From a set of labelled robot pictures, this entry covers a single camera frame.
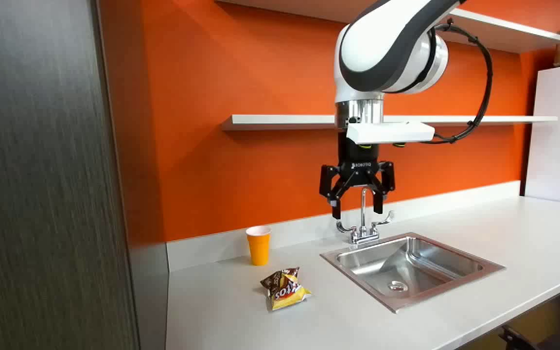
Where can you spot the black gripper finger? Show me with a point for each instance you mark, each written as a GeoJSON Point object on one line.
{"type": "Point", "coordinates": [333, 185]}
{"type": "Point", "coordinates": [380, 185]}

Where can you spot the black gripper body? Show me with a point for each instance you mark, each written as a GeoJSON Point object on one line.
{"type": "Point", "coordinates": [359, 154]}

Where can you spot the yellow chips packet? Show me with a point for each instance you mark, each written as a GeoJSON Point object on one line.
{"type": "Point", "coordinates": [285, 290]}

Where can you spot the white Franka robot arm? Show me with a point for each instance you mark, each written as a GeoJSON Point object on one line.
{"type": "Point", "coordinates": [370, 39]}

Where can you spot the stainless steel sink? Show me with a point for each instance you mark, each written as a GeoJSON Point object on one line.
{"type": "Point", "coordinates": [417, 269]}

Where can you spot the chrome faucet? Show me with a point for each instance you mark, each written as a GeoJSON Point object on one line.
{"type": "Point", "coordinates": [362, 230]}

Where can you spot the white backsplash strip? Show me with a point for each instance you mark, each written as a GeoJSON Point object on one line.
{"type": "Point", "coordinates": [292, 230]}

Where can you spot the yellow paper cup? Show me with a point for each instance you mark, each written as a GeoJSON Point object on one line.
{"type": "Point", "coordinates": [259, 246]}

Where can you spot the dark wood cabinet panel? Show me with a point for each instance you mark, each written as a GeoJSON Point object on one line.
{"type": "Point", "coordinates": [47, 181]}

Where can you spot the thin white wall shelf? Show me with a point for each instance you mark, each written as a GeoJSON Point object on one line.
{"type": "Point", "coordinates": [281, 121]}

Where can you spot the thick white wall shelf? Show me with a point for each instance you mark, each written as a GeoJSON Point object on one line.
{"type": "Point", "coordinates": [506, 30]}

